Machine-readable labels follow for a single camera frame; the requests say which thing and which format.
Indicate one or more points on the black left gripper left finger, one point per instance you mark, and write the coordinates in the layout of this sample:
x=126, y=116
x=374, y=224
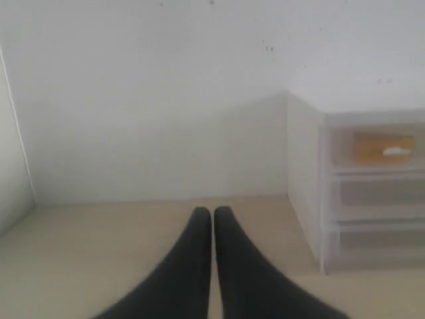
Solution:
x=179, y=286

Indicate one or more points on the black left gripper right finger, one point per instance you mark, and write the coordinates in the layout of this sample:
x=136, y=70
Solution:
x=250, y=286

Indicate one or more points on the yellow cheese wedge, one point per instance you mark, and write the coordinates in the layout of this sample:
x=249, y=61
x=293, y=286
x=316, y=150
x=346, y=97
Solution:
x=382, y=149

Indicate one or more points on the bottom wide translucent drawer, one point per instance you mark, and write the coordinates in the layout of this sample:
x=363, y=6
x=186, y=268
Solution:
x=381, y=245

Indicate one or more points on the wide translucent drawer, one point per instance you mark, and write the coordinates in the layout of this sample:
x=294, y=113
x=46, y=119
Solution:
x=381, y=245
x=350, y=192

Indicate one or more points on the white translucent drawer cabinet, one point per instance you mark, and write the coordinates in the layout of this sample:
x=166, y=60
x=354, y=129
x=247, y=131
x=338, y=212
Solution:
x=311, y=172

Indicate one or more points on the middle wide translucent drawer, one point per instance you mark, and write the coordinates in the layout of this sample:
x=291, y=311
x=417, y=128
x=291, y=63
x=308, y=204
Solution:
x=350, y=192

